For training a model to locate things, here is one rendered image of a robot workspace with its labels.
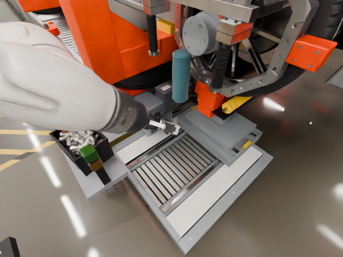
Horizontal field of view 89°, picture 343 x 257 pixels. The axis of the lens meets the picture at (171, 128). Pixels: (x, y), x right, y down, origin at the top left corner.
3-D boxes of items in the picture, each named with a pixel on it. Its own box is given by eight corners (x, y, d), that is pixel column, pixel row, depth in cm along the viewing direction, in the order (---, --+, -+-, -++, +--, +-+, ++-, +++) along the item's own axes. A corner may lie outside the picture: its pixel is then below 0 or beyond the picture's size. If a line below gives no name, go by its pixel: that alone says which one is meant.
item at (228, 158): (258, 139, 128) (263, 131, 121) (228, 168, 112) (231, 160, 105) (207, 106, 154) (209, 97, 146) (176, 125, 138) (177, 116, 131)
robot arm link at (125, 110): (107, 137, 30) (131, 140, 35) (123, 86, 29) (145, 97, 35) (79, 124, 34) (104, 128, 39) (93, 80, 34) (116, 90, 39)
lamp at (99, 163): (104, 165, 58) (101, 159, 55) (93, 172, 57) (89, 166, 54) (99, 158, 60) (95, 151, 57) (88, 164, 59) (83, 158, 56)
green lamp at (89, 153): (100, 157, 55) (96, 150, 52) (88, 164, 53) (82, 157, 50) (94, 149, 57) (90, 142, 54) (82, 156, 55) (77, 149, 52)
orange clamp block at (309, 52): (294, 55, 60) (323, 65, 55) (283, 62, 56) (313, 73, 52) (306, 33, 54) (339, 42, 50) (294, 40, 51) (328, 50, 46)
